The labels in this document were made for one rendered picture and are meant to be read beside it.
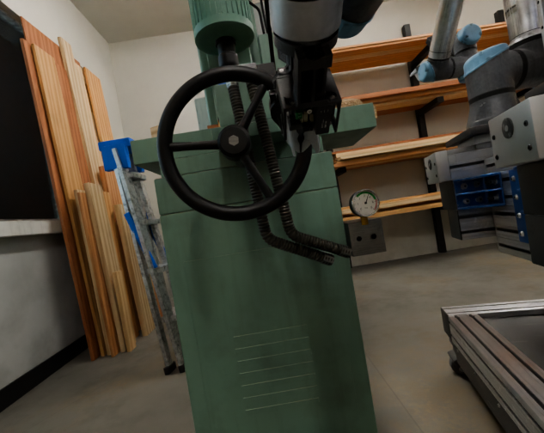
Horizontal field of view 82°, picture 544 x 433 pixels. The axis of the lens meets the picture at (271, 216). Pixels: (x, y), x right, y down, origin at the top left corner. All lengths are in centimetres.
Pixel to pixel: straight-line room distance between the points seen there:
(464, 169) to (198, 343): 87
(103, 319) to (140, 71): 256
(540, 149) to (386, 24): 354
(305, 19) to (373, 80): 341
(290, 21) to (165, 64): 344
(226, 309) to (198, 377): 18
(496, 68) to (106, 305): 211
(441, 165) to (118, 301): 183
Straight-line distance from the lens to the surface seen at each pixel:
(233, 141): 58
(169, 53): 381
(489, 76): 116
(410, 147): 305
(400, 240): 357
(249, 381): 86
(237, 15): 101
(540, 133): 60
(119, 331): 220
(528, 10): 132
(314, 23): 36
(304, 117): 42
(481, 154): 110
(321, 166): 78
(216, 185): 77
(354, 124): 82
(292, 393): 87
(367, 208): 73
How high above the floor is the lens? 67
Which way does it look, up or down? level
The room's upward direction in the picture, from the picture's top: 9 degrees counter-clockwise
